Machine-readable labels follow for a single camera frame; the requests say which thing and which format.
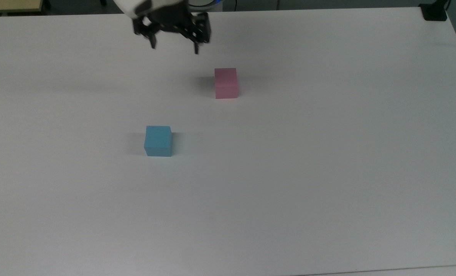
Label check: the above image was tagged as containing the black camera pole with clamp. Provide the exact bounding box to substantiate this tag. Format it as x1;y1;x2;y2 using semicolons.
419;0;451;21

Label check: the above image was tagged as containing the light wooden table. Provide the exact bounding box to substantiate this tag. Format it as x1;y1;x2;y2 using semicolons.
0;0;44;15

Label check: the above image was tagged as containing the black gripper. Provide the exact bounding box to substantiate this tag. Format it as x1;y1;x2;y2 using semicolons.
132;0;212;55

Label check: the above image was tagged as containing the pink cube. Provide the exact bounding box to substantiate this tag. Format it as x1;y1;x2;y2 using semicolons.
214;68;239;100

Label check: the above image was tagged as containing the blue cube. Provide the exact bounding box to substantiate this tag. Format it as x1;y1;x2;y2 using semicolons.
143;125;173;158

